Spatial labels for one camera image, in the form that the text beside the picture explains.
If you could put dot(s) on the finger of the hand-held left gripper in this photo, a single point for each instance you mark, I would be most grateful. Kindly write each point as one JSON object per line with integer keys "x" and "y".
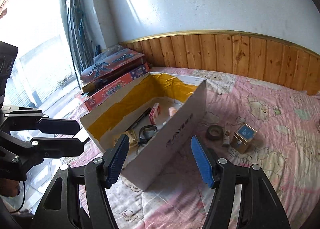
{"x": 65, "y": 147}
{"x": 62, "y": 127}

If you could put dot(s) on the red and white staple box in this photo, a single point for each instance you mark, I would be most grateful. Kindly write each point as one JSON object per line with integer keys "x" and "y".
{"x": 154, "y": 115}

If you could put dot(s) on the black-framed eyeglasses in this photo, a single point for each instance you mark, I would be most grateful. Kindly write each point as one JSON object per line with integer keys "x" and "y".
{"x": 143, "y": 129}

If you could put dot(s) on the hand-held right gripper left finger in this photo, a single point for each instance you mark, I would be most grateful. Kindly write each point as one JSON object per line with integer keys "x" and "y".
{"x": 117, "y": 161}

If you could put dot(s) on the metal window grille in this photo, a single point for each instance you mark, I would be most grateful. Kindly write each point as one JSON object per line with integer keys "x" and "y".
{"x": 68, "y": 18}

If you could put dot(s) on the person's left hand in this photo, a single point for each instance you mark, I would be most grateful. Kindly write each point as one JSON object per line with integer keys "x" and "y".
{"x": 10, "y": 189}

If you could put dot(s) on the white cardboard box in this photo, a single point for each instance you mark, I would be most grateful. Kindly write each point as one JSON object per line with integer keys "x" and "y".
{"x": 175, "y": 139}

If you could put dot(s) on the black marker pen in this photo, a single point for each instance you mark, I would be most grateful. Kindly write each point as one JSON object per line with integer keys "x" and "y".
{"x": 140, "y": 120}

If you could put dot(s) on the dark red robot toy box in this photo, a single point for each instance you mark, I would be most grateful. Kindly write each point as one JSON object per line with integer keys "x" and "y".
{"x": 112, "y": 63}

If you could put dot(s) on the small gold metal object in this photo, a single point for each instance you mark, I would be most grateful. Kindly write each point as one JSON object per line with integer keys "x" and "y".
{"x": 132, "y": 137}

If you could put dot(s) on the gold square tin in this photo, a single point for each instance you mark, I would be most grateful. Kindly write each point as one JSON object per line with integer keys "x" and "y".
{"x": 243, "y": 141}

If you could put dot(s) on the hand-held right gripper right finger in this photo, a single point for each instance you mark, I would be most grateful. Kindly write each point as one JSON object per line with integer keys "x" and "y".
{"x": 202, "y": 164}

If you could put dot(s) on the dark tape roll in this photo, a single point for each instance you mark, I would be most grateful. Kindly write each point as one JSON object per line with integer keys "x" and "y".
{"x": 211, "y": 136}

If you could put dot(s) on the red puzzle box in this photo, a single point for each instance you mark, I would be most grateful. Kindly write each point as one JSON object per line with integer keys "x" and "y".
{"x": 110, "y": 94}

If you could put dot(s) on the pink printed blanket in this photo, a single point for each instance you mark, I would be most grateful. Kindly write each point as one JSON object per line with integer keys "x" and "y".
{"x": 250, "y": 181}

